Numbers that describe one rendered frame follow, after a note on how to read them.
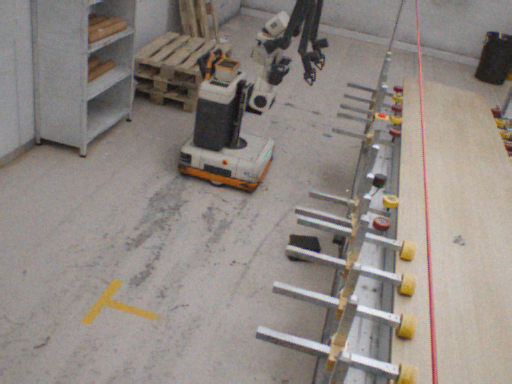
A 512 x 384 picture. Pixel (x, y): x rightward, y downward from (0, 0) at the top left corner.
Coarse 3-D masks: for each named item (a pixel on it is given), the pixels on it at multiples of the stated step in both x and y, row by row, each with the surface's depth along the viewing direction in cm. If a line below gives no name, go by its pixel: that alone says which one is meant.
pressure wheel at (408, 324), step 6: (402, 318) 194; (408, 318) 194; (414, 318) 195; (402, 324) 193; (408, 324) 193; (414, 324) 193; (396, 330) 199; (402, 330) 193; (408, 330) 193; (414, 330) 193; (408, 336) 194
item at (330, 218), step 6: (300, 210) 271; (306, 210) 271; (312, 210) 272; (312, 216) 271; (318, 216) 270; (324, 216) 269; (330, 216) 270; (336, 216) 270; (330, 222) 270; (336, 222) 269; (342, 222) 268; (348, 222) 268; (372, 228) 266; (378, 234) 266
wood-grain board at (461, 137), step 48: (432, 96) 452; (480, 96) 475; (432, 144) 361; (480, 144) 376; (432, 192) 301; (480, 192) 310; (432, 240) 258; (480, 240) 265; (480, 288) 231; (480, 336) 204
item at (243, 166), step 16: (192, 144) 447; (240, 144) 463; (256, 144) 466; (272, 144) 476; (192, 160) 443; (208, 160) 440; (224, 160) 436; (240, 160) 436; (256, 160) 440; (208, 176) 446; (224, 176) 443; (240, 176) 439; (256, 176) 437
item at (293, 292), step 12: (276, 288) 201; (288, 288) 201; (312, 300) 200; (324, 300) 199; (336, 300) 200; (360, 312) 197; (372, 312) 197; (384, 312) 198; (384, 324) 197; (396, 324) 195
